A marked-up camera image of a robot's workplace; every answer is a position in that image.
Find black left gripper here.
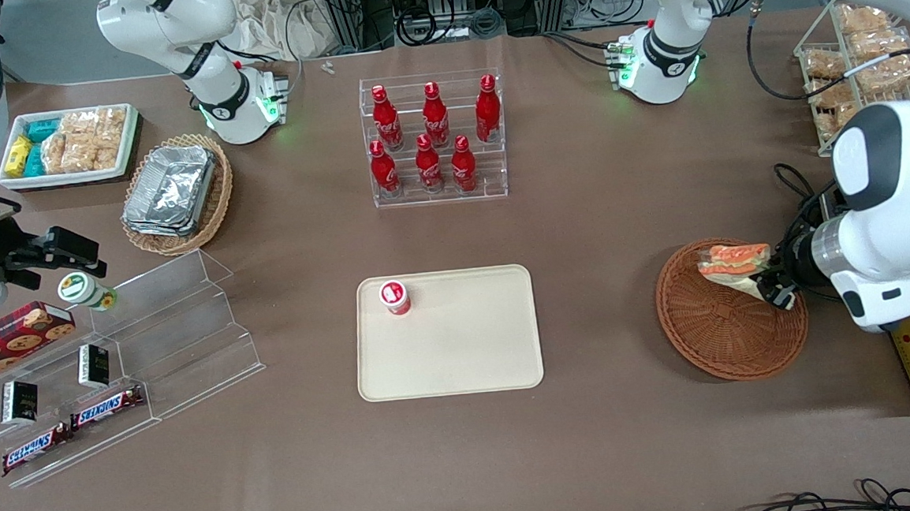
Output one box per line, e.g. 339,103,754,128
752,227,822,313

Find triangle sandwich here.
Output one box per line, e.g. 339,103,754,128
697,242,774,304

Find round brown wicker basket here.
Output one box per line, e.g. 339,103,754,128
652,233,812,386

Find oval wicker basket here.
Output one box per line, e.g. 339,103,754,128
116,131,237,259

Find beige plastic tray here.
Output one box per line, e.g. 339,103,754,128
351,263,546,403

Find green lidded cup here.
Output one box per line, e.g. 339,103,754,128
57,270,119,315

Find white rectangular snack bin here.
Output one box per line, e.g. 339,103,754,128
0,103,144,192

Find black grey device box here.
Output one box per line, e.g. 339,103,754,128
819,187,848,225

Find clear bag of rice crackers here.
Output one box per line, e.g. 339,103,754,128
59,110,103,173
95,106,131,169
41,131,72,175

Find red cookie box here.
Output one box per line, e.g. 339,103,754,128
0,299,80,391

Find small black box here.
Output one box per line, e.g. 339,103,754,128
76,343,111,390
0,379,40,427

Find clear acrylic stepped shelf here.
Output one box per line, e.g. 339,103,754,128
85,246,268,425
0,301,166,490

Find stack of foil trays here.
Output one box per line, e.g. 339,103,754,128
118,142,222,241

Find yellow snack packet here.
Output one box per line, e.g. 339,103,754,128
3,135,35,178

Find snickers bar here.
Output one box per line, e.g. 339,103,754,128
69,385,146,431
0,421,76,476

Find clear bag of fried snacks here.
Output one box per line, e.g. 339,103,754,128
835,2,891,35
817,100,864,139
858,54,910,94
848,26,910,63
804,46,848,81
805,76,857,109

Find clear acrylic bottle rack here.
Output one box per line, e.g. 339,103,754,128
358,68,509,209

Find white cloth bag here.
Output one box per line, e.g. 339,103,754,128
230,0,338,65

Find red cola bottle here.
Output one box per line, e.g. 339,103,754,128
473,73,503,144
421,80,452,149
415,133,446,195
369,139,402,198
371,84,405,152
449,134,479,194

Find red lidded cup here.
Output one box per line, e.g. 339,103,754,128
379,279,412,317

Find black looped cable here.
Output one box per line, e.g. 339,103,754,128
774,159,841,262

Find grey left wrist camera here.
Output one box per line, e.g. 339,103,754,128
830,263,910,337

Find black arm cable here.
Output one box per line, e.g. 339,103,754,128
743,0,910,106

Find white wire rack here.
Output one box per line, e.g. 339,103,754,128
791,0,910,160

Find black floor cables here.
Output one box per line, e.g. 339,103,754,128
742,476,910,511

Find black base cable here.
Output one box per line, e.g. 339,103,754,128
214,0,311,105
543,27,628,74

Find aluminium frame profile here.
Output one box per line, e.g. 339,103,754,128
317,0,397,56

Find coiled black cables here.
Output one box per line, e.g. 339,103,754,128
395,0,507,48

